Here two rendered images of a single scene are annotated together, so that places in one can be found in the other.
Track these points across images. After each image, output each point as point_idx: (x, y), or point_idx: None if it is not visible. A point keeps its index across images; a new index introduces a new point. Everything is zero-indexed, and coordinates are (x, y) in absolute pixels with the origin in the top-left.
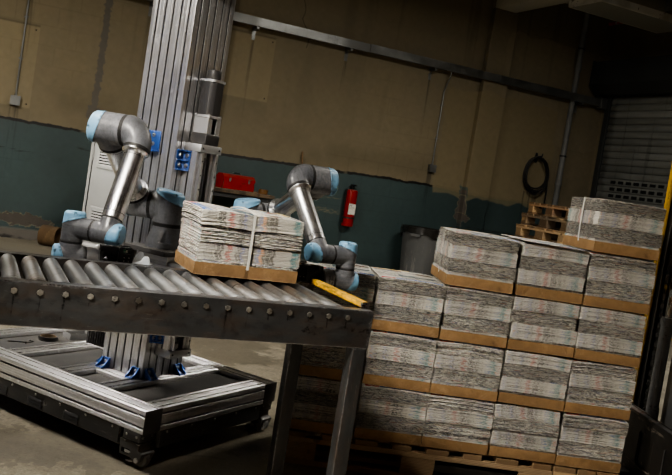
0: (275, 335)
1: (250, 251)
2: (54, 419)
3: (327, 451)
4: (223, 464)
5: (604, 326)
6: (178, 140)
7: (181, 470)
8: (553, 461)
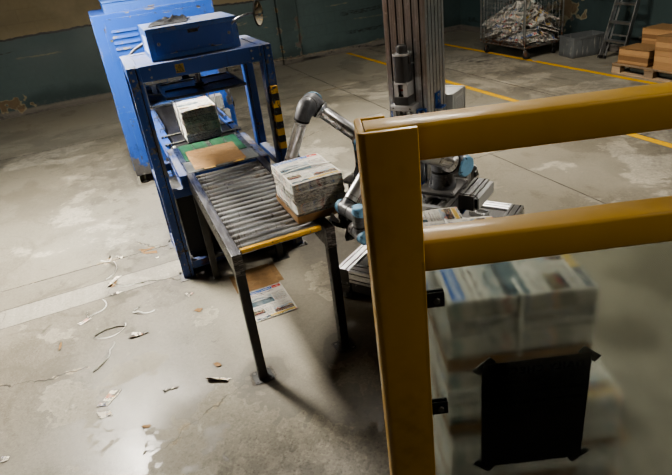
0: (221, 247)
1: (284, 196)
2: None
3: None
4: (372, 321)
5: None
6: (390, 100)
7: (351, 309)
8: None
